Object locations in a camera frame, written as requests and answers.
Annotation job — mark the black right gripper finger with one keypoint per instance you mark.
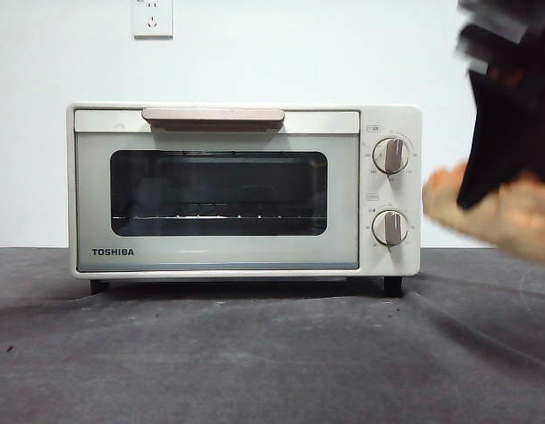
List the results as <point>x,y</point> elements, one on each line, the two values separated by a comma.
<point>488,146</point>
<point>543,132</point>

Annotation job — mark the golden bread roll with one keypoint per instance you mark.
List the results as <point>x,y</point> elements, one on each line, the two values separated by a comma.
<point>519,221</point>

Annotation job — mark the white toaster oven housing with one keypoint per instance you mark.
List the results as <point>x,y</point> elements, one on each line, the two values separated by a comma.
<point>391,265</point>

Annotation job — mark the temperature knob, beige grip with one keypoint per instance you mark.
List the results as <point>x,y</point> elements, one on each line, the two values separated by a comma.
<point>390,155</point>

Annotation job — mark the timer knob, beige grip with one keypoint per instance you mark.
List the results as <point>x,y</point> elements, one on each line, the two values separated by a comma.
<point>390,228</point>

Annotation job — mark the white wall socket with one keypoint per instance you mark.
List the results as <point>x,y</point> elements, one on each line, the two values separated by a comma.
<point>153,20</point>

